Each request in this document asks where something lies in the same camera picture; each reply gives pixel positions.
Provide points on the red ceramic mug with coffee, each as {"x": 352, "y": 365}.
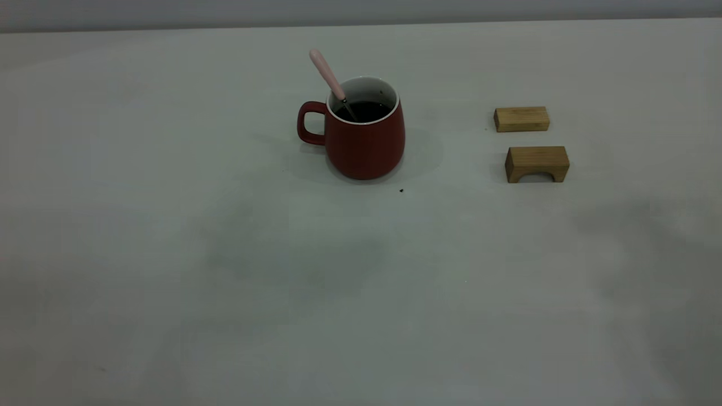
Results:
{"x": 364, "y": 146}

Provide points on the arched wooden block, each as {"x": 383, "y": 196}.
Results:
{"x": 536, "y": 158}

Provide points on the flat rectangular wooden block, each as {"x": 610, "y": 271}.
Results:
{"x": 522, "y": 119}

